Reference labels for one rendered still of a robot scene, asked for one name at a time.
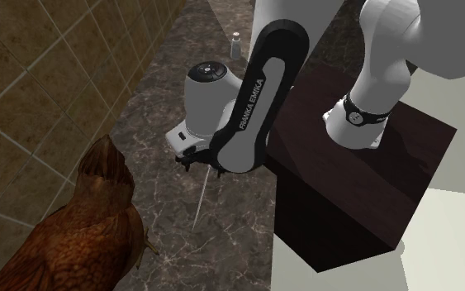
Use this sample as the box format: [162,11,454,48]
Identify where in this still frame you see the brown hen figure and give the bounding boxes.
[0,133,161,291]

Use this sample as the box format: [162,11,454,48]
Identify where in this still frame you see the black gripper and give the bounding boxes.
[175,145,228,179]

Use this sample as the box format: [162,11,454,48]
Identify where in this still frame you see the thin silver stick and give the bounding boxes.
[191,165,211,233]

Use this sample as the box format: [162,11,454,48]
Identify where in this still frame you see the small grey shaker bottle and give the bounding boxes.
[230,31,242,61]

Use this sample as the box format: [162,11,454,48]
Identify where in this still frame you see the dark brown robot stand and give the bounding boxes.
[263,63,458,274]

